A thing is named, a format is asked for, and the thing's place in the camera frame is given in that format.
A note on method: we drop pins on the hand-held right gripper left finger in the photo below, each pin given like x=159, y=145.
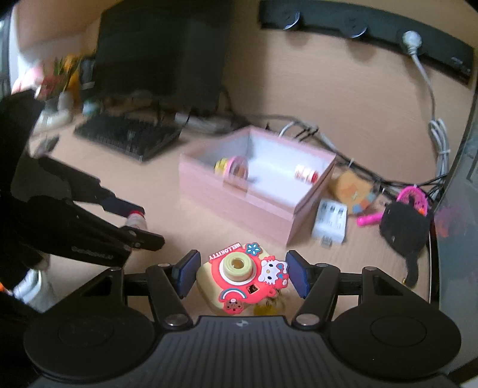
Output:
x=188, y=274

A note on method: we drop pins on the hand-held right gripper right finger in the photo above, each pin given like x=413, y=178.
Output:
x=298, y=275

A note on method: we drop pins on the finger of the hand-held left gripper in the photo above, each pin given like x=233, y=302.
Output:
x=82, y=184
x=93, y=233

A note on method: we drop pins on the small red-white bottle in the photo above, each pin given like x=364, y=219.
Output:
x=136, y=220

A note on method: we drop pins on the red yellow toy camera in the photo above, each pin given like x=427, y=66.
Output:
x=239, y=278

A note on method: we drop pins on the pink cardboard box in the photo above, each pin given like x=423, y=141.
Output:
x=242, y=203

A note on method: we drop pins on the orange patterned cloth pouch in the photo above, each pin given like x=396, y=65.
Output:
x=351, y=190

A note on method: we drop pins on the black pouch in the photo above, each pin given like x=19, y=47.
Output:
x=405, y=227

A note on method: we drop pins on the pink plastic scoop net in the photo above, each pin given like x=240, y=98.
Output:
x=410, y=196

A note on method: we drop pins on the white battery pack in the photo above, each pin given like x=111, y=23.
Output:
x=330, y=222

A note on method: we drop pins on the black keyboard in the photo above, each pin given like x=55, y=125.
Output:
x=130, y=136

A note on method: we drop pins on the white pot with colourful flowers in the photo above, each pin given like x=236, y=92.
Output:
x=61, y=93

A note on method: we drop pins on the red white tape roll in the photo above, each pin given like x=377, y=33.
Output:
x=307, y=173

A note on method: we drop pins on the pink yellow tape roll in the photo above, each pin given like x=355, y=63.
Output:
x=234, y=166

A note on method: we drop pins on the black computer monitor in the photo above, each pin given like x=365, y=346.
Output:
x=160, y=52

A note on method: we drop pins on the white computer case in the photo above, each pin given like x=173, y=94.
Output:
x=457, y=209

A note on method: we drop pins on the black power strip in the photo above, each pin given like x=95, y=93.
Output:
x=377, y=28

